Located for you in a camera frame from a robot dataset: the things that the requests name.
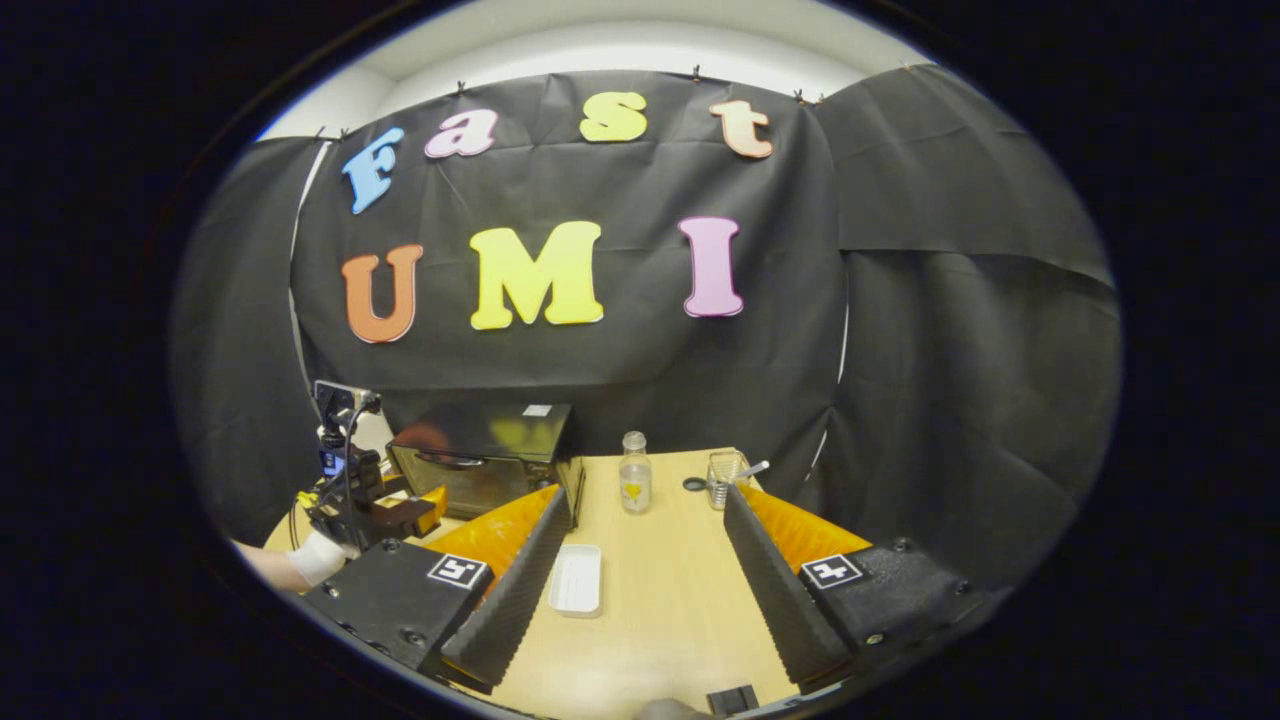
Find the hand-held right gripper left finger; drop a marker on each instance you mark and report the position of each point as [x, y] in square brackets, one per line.
[510, 590]

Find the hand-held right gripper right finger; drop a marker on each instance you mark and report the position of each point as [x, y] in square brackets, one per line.
[775, 590]

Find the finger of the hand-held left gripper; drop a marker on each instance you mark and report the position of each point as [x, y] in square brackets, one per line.
[425, 510]

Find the black electric oven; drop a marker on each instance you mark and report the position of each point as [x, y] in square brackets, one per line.
[480, 430]

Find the white rectangular tray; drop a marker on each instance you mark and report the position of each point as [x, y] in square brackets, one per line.
[575, 580]

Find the clear glass cup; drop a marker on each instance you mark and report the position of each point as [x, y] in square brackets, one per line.
[725, 475]

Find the clear glass bottle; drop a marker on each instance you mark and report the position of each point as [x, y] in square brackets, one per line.
[635, 480]

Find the black backdrop cloth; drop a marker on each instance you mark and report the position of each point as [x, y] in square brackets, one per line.
[950, 350]

